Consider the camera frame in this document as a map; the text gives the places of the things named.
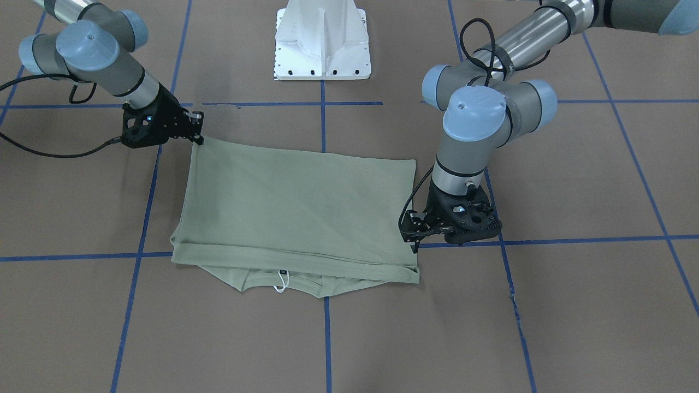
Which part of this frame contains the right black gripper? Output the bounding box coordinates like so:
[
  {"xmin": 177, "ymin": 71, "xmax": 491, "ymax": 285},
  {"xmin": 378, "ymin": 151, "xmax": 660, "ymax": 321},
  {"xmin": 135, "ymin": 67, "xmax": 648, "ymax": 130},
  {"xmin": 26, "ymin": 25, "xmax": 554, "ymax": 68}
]
[{"xmin": 150, "ymin": 87, "xmax": 204, "ymax": 145}]

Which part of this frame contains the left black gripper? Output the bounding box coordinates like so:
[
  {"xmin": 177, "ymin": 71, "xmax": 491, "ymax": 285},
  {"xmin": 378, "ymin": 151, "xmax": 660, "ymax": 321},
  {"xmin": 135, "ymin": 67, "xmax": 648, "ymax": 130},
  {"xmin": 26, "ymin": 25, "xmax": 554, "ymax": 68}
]
[{"xmin": 400, "ymin": 181, "xmax": 492, "ymax": 254}]

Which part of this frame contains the olive green long-sleeve shirt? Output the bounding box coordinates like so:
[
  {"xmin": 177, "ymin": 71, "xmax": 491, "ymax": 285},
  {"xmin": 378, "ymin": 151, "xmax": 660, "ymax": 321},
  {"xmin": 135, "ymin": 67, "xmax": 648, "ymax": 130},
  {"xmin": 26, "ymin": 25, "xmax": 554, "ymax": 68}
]
[{"xmin": 170, "ymin": 138, "xmax": 420, "ymax": 298}]

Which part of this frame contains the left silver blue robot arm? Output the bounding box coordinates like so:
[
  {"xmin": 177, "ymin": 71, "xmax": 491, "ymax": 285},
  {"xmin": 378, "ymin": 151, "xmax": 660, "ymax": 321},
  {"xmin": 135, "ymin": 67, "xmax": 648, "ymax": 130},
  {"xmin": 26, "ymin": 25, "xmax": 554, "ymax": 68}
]
[{"xmin": 399, "ymin": 1, "xmax": 697, "ymax": 253}]

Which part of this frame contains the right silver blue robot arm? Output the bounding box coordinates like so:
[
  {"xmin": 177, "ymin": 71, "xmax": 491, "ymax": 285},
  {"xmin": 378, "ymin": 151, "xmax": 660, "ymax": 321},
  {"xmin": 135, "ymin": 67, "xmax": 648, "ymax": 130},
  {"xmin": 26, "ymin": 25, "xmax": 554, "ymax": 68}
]
[{"xmin": 19, "ymin": 1, "xmax": 203, "ymax": 148}]

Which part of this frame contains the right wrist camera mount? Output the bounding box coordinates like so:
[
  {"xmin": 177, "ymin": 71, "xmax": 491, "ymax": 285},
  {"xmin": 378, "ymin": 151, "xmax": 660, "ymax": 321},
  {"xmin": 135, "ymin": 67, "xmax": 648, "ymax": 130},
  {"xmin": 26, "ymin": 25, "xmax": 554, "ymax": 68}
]
[{"xmin": 120, "ymin": 102, "xmax": 169, "ymax": 148}]

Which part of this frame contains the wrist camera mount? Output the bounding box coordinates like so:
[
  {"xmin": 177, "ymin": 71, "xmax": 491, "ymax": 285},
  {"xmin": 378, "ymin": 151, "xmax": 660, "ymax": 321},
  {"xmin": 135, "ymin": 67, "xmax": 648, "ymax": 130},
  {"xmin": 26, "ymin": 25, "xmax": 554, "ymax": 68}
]
[
  {"xmin": 120, "ymin": 102, "xmax": 169, "ymax": 148},
  {"xmin": 439, "ymin": 186, "xmax": 502, "ymax": 245}
]

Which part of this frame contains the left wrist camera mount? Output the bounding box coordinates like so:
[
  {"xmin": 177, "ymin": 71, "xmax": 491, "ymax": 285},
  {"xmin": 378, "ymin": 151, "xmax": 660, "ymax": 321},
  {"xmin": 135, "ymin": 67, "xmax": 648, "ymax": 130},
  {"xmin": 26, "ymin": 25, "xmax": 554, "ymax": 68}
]
[{"xmin": 439, "ymin": 186, "xmax": 502, "ymax": 245}]

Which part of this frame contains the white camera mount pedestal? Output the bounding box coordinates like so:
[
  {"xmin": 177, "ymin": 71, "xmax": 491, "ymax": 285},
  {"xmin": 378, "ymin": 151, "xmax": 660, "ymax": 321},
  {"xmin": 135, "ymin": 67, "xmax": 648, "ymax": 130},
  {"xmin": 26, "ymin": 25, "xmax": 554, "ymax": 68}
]
[{"xmin": 273, "ymin": 1, "xmax": 372, "ymax": 81}]

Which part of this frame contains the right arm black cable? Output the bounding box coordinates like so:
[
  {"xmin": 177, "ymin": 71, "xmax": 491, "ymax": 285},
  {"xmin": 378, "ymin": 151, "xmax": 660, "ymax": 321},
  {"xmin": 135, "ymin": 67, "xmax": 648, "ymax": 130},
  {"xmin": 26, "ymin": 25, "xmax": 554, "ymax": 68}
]
[{"xmin": 0, "ymin": 74, "xmax": 123, "ymax": 159}]

